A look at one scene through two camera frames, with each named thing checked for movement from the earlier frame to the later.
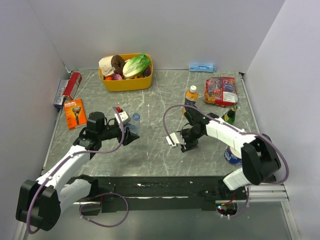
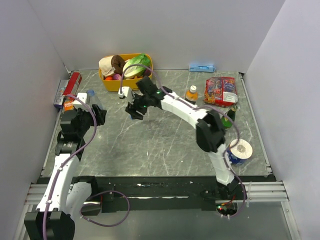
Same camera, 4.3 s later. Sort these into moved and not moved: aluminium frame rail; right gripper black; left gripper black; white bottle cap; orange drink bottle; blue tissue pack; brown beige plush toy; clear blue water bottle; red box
Moved: right gripper black; clear blue water bottle; left gripper black
Not moved: orange drink bottle; brown beige plush toy; white bottle cap; aluminium frame rail; blue tissue pack; red box
